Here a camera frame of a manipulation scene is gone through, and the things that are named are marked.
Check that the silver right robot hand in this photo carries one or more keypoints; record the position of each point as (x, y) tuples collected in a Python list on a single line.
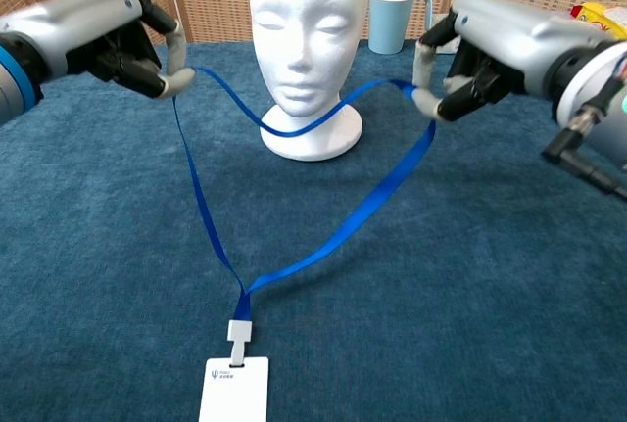
[(509, 35)]

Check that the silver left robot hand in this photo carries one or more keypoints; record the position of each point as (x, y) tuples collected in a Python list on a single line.
[(83, 25)]

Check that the white ID badge card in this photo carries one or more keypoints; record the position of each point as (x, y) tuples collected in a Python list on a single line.
[(235, 392)]

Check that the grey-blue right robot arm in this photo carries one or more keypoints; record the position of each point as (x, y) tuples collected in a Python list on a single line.
[(607, 79)]

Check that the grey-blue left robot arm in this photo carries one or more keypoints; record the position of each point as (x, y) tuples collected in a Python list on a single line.
[(12, 79)]

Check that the yellow snack package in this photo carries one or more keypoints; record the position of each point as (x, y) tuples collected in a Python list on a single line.
[(600, 15)]

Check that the light blue mug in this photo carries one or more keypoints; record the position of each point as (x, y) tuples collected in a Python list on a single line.
[(389, 20)]

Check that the white foam mannequin head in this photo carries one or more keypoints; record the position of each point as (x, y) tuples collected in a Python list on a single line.
[(308, 25)]

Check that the teal table cloth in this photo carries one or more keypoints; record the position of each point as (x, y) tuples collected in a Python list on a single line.
[(441, 295)]

